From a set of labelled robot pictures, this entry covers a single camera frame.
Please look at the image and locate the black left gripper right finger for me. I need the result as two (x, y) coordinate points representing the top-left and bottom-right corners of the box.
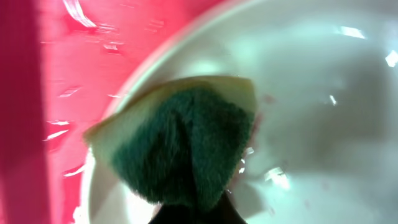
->
(198, 191), (246, 224)

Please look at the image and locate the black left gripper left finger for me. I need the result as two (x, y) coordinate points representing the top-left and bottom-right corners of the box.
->
(149, 205), (199, 224)

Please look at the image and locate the green yellow sponge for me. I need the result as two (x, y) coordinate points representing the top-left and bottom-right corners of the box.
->
(83, 76), (256, 212)

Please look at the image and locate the white plate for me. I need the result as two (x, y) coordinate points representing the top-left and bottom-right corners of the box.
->
(111, 1), (397, 224)

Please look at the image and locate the red plastic tray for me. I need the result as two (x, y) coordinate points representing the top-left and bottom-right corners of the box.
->
(1, 0), (215, 223)

